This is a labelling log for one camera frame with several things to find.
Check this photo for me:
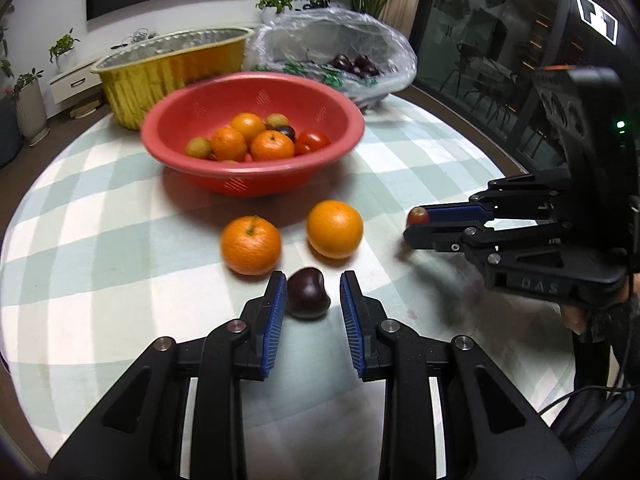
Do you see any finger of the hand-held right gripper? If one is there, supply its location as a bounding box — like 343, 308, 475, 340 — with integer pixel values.
404, 221, 576, 273
424, 170, 573, 224

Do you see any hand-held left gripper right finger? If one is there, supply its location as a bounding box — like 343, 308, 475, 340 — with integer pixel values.
340, 270, 578, 480

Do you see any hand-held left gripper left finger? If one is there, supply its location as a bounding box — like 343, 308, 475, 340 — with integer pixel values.
47, 270, 290, 480

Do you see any dark purple plum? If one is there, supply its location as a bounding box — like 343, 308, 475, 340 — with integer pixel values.
286, 267, 332, 321

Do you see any orange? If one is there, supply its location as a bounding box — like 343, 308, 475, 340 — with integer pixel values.
250, 130, 295, 162
210, 126, 248, 162
229, 112, 266, 143
220, 215, 282, 277
306, 199, 364, 260

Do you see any large red tomato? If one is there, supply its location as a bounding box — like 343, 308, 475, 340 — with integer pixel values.
298, 130, 331, 152

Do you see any red plastic colander bowl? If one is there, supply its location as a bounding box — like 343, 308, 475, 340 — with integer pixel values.
140, 72, 366, 197

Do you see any person's right hand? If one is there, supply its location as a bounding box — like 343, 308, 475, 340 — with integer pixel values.
559, 304, 587, 337

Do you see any glass sliding door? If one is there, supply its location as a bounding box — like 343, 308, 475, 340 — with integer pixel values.
415, 0, 576, 173

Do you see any pile of dark plums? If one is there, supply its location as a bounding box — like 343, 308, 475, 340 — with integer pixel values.
332, 53, 381, 79

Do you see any person's grey trouser leg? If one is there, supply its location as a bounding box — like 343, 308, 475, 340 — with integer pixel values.
550, 337, 640, 466

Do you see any clear plastic bag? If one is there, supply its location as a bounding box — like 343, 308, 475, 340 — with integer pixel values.
242, 7, 418, 111

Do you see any gold foil pan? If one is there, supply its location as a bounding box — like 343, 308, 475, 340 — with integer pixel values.
90, 27, 256, 132

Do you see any leafy plant in white pot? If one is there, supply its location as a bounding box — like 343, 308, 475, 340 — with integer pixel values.
256, 0, 301, 23

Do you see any white television cabinet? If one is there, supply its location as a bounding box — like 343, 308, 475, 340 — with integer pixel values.
50, 22, 266, 107

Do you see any dark blue planter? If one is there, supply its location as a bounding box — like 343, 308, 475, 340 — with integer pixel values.
0, 100, 23, 168

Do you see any plant in tall grey pot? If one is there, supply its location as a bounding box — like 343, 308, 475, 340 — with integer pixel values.
11, 69, 51, 147

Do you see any small plant in white pot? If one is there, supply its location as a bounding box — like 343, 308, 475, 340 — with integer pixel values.
48, 28, 81, 73

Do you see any tall leafy houseplant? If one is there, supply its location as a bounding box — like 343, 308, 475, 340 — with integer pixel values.
0, 25, 14, 81

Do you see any black cable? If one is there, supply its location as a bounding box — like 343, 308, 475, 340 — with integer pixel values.
542, 340, 637, 428

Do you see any tangle of cables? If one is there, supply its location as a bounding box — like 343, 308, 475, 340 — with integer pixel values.
120, 28, 160, 51

